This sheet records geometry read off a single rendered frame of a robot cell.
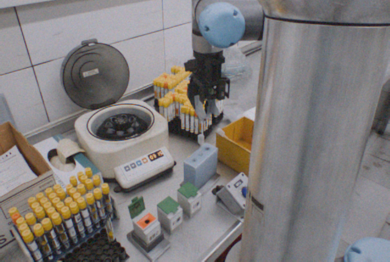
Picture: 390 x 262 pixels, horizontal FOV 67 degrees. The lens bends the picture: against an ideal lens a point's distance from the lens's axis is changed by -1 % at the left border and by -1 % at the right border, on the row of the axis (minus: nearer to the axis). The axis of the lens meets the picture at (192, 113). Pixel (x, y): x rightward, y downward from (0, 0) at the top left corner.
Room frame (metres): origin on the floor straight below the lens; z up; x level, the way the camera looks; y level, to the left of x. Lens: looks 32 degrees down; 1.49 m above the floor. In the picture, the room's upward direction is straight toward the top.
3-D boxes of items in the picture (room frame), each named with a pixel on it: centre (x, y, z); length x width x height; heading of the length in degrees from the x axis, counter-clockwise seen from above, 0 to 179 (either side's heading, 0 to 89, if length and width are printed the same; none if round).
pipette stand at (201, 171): (0.61, -0.02, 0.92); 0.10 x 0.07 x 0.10; 142
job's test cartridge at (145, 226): (0.42, 0.10, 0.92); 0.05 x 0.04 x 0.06; 48
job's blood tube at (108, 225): (0.41, 0.18, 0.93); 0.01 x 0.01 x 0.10; 46
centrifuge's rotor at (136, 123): (0.74, 0.21, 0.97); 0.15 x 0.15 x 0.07
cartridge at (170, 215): (0.47, 0.05, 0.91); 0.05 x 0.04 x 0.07; 46
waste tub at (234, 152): (0.71, -0.16, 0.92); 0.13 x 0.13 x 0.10; 43
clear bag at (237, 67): (1.34, -0.19, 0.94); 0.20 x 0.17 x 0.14; 117
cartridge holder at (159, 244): (0.42, 0.10, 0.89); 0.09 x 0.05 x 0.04; 48
